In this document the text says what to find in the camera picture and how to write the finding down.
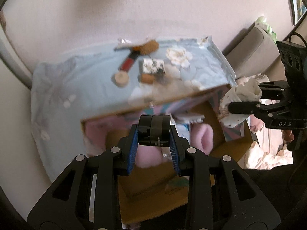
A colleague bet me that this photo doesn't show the cream sock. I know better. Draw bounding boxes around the cream sock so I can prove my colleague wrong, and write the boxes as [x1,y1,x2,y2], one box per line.
[218,78,262,128]

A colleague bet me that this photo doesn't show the black cylinder object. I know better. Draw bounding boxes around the black cylinder object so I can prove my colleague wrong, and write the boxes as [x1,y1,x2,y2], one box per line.
[137,115,171,147]

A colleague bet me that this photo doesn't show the red black lipstick tube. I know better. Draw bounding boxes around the red black lipstick tube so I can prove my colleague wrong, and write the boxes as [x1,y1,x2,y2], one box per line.
[119,46,141,72]

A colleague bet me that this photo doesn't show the person right hand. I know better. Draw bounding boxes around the person right hand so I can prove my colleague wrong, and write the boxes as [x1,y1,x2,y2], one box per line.
[282,130,295,143]

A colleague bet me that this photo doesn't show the grey sofa cushion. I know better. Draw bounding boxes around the grey sofa cushion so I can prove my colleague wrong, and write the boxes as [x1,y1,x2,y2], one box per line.
[226,26,279,79]

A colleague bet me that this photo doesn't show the pink fuzzy sock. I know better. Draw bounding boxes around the pink fuzzy sock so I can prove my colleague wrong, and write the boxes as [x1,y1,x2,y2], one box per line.
[85,119,213,169]

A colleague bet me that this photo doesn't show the white hair clip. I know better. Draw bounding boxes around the white hair clip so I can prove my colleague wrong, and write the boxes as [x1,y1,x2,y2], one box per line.
[173,111,205,124]

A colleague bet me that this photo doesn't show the cardboard box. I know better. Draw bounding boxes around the cardboard box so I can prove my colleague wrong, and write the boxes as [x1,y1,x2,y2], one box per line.
[81,85,252,225]

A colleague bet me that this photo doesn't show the floral light blue tablecloth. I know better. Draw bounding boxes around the floral light blue tablecloth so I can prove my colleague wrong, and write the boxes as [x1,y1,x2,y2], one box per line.
[31,38,235,180]

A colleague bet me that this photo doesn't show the small brown block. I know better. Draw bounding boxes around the small brown block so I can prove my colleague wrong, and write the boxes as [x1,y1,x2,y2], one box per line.
[140,73,155,85]

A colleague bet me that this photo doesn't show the white printed packet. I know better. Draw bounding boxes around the white printed packet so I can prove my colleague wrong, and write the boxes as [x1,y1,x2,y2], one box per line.
[140,58,165,75]

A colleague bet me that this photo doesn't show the round beige cap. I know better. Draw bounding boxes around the round beige cap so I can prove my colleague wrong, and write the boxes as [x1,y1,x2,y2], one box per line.
[114,71,129,87]

